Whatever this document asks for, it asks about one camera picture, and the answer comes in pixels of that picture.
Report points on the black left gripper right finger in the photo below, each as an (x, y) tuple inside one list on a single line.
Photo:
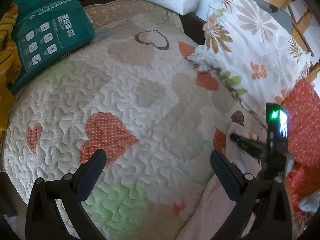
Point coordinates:
[(262, 209)]

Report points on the yellow cloth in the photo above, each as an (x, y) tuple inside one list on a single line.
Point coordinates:
[(10, 65)]

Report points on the pale pink small garment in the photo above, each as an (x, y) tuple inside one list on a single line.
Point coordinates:
[(215, 206)]

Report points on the light blue crumpled cloth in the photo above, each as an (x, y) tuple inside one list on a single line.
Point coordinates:
[(310, 203)]

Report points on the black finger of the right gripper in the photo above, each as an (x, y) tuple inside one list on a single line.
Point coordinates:
[(257, 150)]

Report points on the camera with green light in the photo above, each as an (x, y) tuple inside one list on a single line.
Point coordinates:
[(277, 120)]

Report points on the red floral fabric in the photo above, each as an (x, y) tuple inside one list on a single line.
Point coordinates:
[(302, 104)]

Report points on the green printed package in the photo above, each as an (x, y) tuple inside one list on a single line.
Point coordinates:
[(45, 31)]

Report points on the floral white pillow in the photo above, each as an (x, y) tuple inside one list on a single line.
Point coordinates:
[(251, 52)]

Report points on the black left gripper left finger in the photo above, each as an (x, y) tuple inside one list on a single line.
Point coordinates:
[(44, 221)]

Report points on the heart patterned quilt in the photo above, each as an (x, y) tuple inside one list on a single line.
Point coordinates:
[(132, 93)]

